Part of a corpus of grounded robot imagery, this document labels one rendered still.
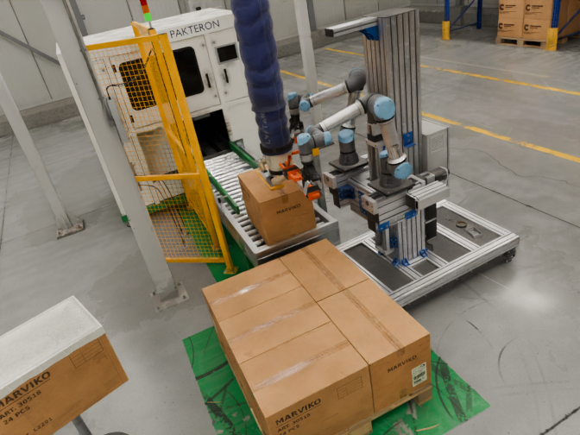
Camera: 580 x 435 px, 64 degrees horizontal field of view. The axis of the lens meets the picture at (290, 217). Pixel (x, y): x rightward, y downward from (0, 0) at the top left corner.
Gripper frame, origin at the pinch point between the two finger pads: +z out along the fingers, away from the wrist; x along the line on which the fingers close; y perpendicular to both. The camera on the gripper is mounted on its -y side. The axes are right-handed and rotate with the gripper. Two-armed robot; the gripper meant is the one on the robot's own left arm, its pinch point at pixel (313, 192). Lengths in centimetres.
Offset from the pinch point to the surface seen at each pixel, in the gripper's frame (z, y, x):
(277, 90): -50, 50, -3
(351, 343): 67, -57, 10
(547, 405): 122, -104, -85
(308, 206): 43, 59, -13
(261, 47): -77, 49, 1
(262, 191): 27, 75, 15
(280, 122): -29, 50, -2
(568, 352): 122, -80, -124
